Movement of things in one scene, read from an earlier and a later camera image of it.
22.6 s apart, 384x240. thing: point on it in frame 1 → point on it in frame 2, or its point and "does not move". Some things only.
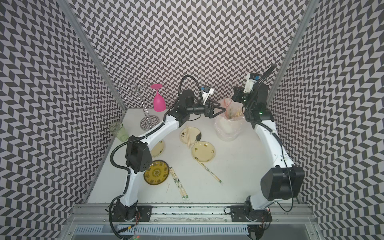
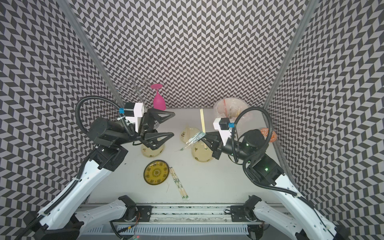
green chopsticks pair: (180, 188) does not move
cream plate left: (157, 149) does not move
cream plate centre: (203, 151) does not move
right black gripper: (238, 93) → (217, 146)
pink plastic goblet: (159, 103) does not move
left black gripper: (210, 113) → (146, 130)
